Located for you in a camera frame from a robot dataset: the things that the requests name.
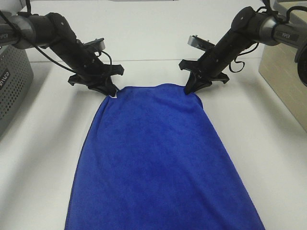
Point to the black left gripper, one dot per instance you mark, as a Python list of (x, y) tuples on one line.
[(91, 71)]

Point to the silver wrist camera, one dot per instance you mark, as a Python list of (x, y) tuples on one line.
[(199, 43), (96, 45)]

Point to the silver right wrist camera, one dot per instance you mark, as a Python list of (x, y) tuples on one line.
[(199, 43)]

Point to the beige storage box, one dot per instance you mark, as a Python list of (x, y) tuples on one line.
[(278, 68)]

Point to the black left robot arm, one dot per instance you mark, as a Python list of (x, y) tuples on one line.
[(25, 30)]

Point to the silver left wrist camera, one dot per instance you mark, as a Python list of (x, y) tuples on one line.
[(96, 45)]

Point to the grey perforated plastic basket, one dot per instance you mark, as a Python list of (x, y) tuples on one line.
[(16, 76)]

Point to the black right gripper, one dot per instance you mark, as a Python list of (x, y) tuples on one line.
[(206, 69)]

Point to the blue microfibre towel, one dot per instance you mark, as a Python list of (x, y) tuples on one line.
[(152, 160)]

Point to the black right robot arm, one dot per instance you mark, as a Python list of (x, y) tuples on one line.
[(249, 27)]

